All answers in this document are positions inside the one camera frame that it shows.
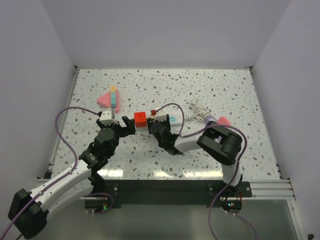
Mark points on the red cube plug adapter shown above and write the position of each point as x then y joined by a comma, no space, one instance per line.
140,119

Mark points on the pink triangular power strip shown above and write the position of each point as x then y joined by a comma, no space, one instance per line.
110,100

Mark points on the pink square plug adapter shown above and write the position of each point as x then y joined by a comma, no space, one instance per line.
223,121

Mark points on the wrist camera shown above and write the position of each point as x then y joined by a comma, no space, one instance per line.
107,117
158,114

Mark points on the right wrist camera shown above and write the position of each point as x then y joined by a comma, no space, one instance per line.
158,114

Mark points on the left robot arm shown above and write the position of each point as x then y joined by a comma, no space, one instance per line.
29,209

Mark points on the white multicolour power strip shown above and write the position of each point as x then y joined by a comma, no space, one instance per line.
174,115

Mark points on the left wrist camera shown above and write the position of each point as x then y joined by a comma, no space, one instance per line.
107,117

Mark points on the purple power strip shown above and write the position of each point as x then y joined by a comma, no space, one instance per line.
209,119

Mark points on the aluminium frame rail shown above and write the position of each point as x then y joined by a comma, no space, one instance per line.
272,190

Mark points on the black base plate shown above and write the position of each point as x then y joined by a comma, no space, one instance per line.
152,192

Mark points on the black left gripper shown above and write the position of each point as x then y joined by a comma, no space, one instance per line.
129,129

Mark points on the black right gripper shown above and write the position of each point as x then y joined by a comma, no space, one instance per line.
166,123

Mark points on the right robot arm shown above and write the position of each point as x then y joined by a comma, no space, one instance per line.
225,143

